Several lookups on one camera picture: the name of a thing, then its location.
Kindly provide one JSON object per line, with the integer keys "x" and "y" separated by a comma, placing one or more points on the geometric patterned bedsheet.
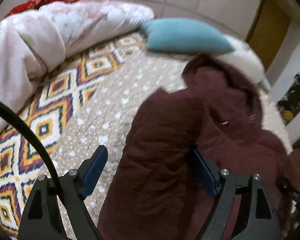
{"x": 60, "y": 95}

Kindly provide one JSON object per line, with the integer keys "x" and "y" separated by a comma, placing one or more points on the beige heart-pattern quilt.
{"x": 107, "y": 118}

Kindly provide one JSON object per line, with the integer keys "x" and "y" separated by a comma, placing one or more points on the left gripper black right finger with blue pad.
{"x": 242, "y": 207}

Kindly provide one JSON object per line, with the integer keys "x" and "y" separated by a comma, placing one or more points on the pink floral blanket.
{"x": 35, "y": 42}

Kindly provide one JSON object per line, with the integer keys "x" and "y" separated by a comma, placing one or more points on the white plush pillow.
{"x": 245, "y": 60}

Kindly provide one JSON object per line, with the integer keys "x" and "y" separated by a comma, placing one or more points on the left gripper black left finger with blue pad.
{"x": 41, "y": 218}

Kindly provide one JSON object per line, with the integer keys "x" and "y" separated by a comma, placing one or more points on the teal pillow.
{"x": 184, "y": 36}

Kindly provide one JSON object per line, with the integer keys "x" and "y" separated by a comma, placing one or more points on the brown wooden door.
{"x": 268, "y": 32}

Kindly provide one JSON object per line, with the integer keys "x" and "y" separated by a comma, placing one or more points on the cluttered white shelf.
{"x": 289, "y": 108}

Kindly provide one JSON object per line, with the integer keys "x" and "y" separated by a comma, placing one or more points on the maroon puffer jacket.
{"x": 155, "y": 193}

